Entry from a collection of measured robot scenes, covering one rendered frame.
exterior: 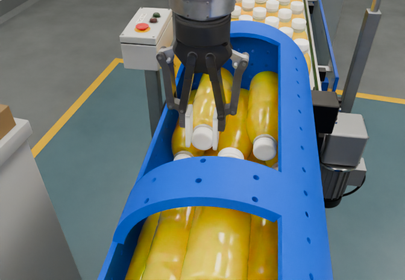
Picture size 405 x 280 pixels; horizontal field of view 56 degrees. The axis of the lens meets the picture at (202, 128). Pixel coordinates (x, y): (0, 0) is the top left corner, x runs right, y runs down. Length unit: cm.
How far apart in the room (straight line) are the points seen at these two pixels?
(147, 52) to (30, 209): 51
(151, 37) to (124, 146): 139
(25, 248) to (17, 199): 16
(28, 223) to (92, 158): 126
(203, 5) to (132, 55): 62
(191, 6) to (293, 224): 28
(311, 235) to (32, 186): 78
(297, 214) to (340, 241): 153
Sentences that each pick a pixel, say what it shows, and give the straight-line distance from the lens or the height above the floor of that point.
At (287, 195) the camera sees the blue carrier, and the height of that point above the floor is 121.
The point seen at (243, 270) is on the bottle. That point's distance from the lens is 43.
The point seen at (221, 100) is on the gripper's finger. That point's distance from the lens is 57.
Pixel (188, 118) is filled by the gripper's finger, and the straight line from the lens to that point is 60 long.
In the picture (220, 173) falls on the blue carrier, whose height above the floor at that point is 123.
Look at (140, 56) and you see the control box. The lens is 107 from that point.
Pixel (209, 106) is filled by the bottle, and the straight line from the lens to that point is 67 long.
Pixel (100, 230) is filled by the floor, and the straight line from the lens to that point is 196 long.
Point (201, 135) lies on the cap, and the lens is 64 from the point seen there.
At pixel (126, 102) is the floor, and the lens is 271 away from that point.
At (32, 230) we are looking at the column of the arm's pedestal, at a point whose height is 71.
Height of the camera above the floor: 155
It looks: 40 degrees down
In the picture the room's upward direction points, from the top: straight up
